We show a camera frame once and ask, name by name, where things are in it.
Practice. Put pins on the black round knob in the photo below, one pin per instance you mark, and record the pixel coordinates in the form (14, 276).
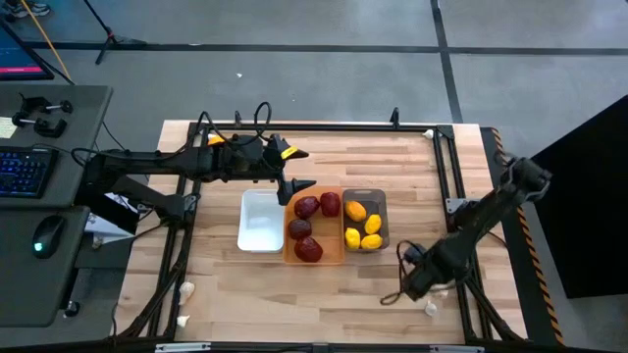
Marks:
(72, 309)

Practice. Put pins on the white plastic basket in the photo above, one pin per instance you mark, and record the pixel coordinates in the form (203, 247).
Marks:
(260, 220)

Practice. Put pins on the black cabinet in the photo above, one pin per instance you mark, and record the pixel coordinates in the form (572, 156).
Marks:
(584, 220)

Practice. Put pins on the computer monitor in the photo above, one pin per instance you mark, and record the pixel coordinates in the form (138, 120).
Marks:
(17, 54)

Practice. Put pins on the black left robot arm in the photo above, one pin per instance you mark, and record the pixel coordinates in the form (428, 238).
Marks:
(147, 164)

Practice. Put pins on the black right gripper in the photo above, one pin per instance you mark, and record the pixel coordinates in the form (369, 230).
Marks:
(422, 282)

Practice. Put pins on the orange translucent plastic basket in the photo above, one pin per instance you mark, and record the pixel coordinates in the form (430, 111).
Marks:
(324, 235)

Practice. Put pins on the person's shoe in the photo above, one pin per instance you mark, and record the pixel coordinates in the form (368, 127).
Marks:
(29, 10)

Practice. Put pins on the yellow pole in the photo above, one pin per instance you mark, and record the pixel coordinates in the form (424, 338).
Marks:
(46, 36)

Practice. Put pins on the black computer mouse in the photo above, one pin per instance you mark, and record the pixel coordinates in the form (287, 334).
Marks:
(49, 235)

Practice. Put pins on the orange black hazard strip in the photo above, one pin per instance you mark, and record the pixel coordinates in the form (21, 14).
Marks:
(539, 274)

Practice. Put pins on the small paper note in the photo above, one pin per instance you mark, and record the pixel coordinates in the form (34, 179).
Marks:
(6, 127)

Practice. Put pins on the grey translucent plastic basket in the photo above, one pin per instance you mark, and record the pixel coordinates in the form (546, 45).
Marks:
(380, 201)

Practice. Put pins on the silver metal bracket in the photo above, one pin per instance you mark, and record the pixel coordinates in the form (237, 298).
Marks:
(456, 349)
(181, 347)

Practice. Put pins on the yellow lemon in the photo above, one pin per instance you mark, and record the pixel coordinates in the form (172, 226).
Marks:
(371, 241)
(352, 238)
(355, 211)
(373, 224)

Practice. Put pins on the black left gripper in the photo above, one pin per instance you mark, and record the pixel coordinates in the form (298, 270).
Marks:
(250, 154)

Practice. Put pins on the black clamp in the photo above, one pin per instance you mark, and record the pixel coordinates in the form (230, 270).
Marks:
(46, 128)
(34, 104)

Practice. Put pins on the black backlit keyboard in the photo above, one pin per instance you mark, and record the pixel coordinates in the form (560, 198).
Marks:
(24, 171)

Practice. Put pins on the black tripod stand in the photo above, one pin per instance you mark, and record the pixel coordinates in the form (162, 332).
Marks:
(109, 38)

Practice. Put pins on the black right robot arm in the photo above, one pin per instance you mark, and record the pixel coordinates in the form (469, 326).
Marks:
(481, 216)

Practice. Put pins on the grey desk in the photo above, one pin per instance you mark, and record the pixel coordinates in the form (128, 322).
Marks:
(73, 122)

